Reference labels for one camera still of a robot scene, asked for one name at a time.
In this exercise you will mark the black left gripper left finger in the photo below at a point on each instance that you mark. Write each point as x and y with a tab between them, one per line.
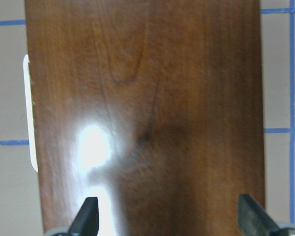
86	222

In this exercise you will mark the dark brown wooden cabinet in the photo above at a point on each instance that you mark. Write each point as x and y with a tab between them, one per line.
153	106

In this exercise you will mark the white drawer handle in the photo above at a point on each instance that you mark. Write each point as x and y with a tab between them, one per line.
30	120

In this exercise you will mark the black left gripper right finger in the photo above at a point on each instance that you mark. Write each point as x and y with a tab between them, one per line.
252	220

